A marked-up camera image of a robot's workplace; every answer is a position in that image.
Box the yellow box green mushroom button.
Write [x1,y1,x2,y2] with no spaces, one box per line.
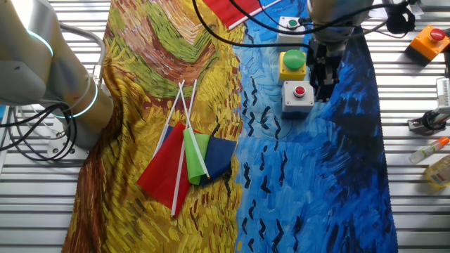
[278,48,307,85]

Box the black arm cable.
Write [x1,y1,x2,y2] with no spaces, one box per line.
[191,0,416,49]

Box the clear bottle yellow liquid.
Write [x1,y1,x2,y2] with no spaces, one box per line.
[423,154,450,191]

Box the silver ribbed camera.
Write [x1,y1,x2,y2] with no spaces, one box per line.
[435,77,450,115]

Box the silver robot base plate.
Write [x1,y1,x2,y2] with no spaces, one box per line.
[47,117,91,161]

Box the painted wheat field cloth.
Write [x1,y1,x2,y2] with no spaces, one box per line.
[61,0,399,253]

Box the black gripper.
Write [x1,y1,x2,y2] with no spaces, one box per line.
[308,41,344,103]

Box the large red flag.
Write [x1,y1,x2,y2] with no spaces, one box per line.
[202,0,283,31]

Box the white paper stack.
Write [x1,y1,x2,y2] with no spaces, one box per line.
[365,0,425,20]

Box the small red flag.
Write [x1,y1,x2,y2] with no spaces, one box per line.
[136,79,198,219]

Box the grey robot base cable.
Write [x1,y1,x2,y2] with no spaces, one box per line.
[58,22,107,87]

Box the grey box green button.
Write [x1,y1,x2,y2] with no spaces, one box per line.
[276,15,307,52]

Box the grey box red button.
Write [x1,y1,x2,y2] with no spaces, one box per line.
[280,79,316,119]

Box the small green flag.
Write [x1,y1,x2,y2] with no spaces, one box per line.
[177,82,212,186]

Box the orange emergency stop box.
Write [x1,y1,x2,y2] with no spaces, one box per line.
[404,24,450,67]

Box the black base cable bundle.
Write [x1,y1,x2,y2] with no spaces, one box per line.
[0,101,79,163]

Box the small blue flag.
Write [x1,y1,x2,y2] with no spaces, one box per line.
[153,79,238,187]

